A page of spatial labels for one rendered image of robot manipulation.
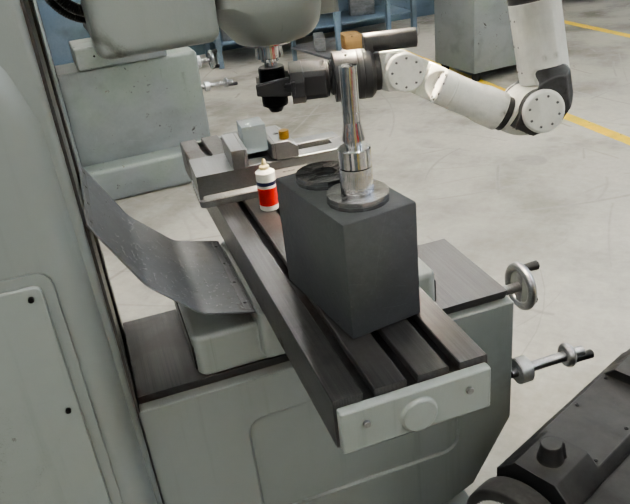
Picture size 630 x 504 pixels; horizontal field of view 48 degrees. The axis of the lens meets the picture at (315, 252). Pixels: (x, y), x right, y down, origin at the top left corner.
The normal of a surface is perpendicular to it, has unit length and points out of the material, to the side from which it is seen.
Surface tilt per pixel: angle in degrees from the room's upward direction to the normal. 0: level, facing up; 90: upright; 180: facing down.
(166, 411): 90
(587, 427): 0
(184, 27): 90
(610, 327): 0
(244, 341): 90
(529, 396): 0
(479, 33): 90
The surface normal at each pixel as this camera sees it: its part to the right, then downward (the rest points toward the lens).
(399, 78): 0.06, 0.35
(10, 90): 0.76, 0.04
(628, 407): -0.11, -0.88
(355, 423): 0.33, 0.41
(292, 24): 0.33, 0.82
